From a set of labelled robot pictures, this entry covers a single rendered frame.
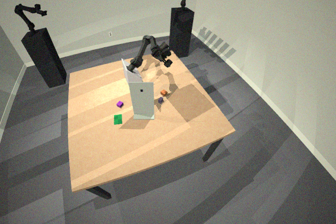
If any small purple block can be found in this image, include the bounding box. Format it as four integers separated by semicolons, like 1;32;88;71
116;101;123;108

